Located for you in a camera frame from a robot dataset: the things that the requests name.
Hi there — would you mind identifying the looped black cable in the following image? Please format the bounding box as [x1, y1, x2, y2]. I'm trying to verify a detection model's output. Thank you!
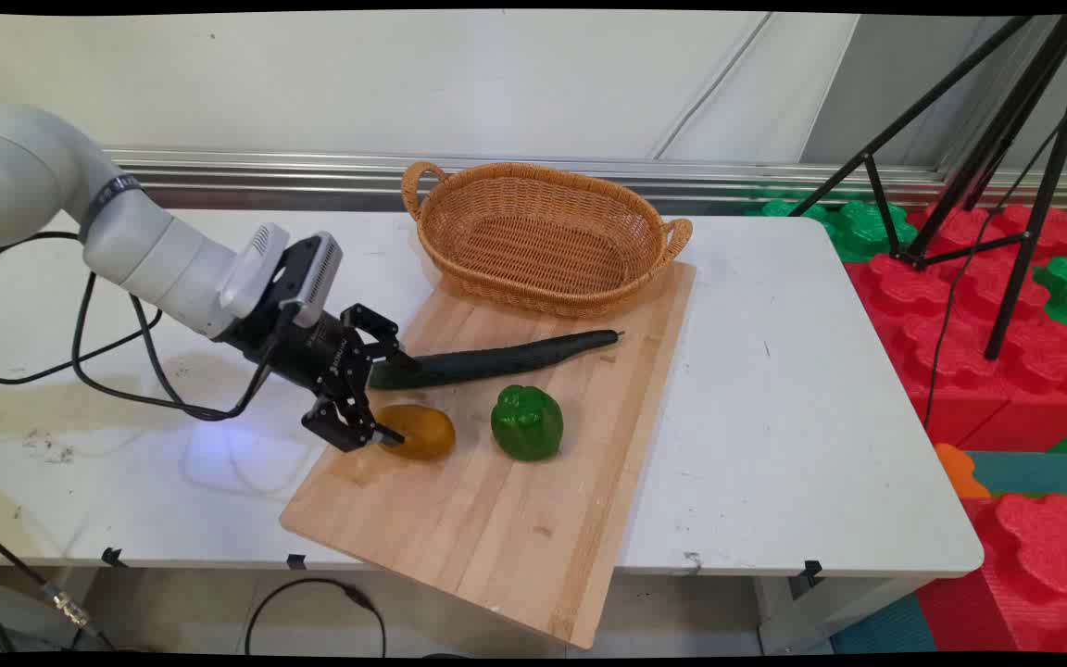
[245, 578, 388, 657]

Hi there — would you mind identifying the thin black tripod cable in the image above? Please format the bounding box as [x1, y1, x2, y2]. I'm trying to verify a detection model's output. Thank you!
[923, 120, 1064, 431]

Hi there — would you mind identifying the teal foam block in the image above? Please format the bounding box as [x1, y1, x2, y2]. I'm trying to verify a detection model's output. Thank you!
[964, 450, 1067, 497]

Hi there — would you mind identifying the yellow-brown potato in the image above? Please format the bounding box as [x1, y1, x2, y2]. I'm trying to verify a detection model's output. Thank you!
[374, 403, 457, 462]

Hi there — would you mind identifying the large red foam block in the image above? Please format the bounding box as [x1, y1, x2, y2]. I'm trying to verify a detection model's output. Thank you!
[844, 204, 1067, 452]
[915, 493, 1067, 655]

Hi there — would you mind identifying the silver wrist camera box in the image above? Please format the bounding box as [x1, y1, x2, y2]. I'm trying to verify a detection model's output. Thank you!
[256, 232, 345, 331]

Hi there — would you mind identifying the aluminium wall rail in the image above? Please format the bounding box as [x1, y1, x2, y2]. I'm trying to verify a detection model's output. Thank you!
[103, 146, 1067, 212]

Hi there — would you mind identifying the teal foam mat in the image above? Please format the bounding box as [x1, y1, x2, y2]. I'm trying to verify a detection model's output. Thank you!
[830, 593, 938, 655]

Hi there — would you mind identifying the white table leg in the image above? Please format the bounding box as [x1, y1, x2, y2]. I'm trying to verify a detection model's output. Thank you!
[754, 574, 933, 655]

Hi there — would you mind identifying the oval wicker basket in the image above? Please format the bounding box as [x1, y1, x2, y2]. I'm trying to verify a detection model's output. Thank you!
[401, 160, 694, 321]

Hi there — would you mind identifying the long dark green cucumber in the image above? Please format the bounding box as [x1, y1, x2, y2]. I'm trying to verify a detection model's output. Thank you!
[369, 329, 625, 391]

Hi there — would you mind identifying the orange foam piece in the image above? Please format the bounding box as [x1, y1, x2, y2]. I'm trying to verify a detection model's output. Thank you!
[934, 443, 994, 500]

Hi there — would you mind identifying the black tripod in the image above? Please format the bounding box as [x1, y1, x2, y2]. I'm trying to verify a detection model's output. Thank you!
[788, 14, 1067, 362]

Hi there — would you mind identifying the green bell pepper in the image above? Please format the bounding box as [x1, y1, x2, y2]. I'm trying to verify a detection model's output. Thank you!
[490, 384, 565, 462]

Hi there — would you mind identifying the black cable with metal connector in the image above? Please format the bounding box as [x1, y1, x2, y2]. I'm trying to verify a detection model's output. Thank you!
[0, 519, 118, 652]

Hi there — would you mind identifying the wooden cutting board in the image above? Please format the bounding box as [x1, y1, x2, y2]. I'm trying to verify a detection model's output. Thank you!
[279, 259, 697, 650]

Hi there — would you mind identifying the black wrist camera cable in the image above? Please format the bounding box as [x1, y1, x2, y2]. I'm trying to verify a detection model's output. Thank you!
[70, 269, 303, 423]

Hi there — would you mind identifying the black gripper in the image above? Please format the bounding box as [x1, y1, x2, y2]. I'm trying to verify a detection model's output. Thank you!
[219, 303, 419, 454]

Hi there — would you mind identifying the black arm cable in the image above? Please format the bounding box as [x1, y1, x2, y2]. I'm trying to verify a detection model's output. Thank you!
[0, 230, 192, 413]

